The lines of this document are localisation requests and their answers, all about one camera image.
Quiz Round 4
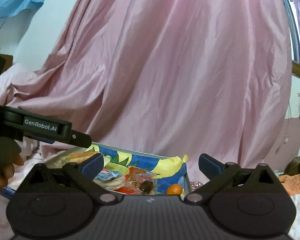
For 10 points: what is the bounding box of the toast bread packet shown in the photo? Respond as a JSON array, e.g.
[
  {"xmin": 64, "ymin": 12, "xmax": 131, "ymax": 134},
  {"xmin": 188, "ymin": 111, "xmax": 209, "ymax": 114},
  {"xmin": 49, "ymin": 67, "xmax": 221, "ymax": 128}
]
[{"xmin": 66, "ymin": 151, "xmax": 99, "ymax": 164}]

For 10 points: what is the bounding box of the orange red snack packet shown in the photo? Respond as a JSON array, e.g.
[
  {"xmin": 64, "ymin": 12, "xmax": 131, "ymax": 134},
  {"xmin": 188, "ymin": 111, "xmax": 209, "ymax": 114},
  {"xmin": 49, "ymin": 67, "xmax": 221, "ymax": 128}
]
[{"xmin": 116, "ymin": 166, "xmax": 158, "ymax": 195}]

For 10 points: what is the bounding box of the person's left hand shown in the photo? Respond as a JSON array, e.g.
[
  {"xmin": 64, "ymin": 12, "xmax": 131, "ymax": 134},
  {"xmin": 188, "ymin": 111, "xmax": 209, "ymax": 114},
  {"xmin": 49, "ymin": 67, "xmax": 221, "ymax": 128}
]
[{"xmin": 0, "ymin": 154, "xmax": 24, "ymax": 194}]

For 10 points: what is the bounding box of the round biscuit packet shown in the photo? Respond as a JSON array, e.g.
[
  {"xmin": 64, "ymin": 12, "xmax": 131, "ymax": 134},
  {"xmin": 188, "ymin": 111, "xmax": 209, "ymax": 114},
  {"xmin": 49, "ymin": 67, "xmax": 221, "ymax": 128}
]
[{"xmin": 93, "ymin": 169, "xmax": 127, "ymax": 191}]

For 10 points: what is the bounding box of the grey cardboard box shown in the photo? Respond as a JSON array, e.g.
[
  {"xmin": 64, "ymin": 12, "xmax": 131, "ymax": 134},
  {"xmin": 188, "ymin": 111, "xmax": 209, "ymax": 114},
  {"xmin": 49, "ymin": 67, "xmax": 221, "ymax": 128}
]
[{"xmin": 46, "ymin": 142, "xmax": 191, "ymax": 194}]

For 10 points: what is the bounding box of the floral bed sheet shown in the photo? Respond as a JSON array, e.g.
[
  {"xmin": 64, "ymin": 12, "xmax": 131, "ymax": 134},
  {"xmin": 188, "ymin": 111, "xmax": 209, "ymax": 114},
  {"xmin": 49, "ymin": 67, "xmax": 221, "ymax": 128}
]
[{"xmin": 0, "ymin": 146, "xmax": 300, "ymax": 239}]

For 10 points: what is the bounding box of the orange mandarin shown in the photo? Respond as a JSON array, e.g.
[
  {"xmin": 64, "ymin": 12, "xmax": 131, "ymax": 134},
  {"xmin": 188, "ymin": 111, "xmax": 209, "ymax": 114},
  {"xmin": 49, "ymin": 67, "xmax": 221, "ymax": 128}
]
[{"xmin": 166, "ymin": 184, "xmax": 183, "ymax": 195}]

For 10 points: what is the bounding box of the blue yellow patterned liner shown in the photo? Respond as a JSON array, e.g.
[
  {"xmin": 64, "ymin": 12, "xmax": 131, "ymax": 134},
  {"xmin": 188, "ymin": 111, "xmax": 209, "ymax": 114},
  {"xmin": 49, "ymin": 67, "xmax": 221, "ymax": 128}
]
[{"xmin": 87, "ymin": 144, "xmax": 191, "ymax": 194}]

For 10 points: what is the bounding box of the pink pillow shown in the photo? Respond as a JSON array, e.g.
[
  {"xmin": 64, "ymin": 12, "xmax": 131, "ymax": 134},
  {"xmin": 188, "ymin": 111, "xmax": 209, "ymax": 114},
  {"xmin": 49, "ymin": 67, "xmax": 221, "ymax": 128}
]
[{"xmin": 0, "ymin": 63, "xmax": 37, "ymax": 105}]

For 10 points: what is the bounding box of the dark brown chocolate piece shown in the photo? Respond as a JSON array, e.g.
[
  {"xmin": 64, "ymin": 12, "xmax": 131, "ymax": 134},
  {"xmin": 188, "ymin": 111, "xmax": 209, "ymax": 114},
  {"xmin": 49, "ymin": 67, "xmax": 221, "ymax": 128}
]
[{"xmin": 139, "ymin": 180, "xmax": 154, "ymax": 194}]

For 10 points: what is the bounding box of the orange garment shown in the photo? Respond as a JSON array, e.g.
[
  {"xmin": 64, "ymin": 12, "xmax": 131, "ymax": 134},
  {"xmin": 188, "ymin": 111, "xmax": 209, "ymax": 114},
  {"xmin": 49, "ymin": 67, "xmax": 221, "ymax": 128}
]
[{"xmin": 278, "ymin": 174, "xmax": 300, "ymax": 196}]

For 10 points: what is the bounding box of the pink satin curtain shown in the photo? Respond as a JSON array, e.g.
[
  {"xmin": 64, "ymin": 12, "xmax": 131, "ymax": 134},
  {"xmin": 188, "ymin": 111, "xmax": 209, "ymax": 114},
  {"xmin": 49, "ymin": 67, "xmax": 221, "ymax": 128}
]
[{"xmin": 4, "ymin": 0, "xmax": 292, "ymax": 181}]

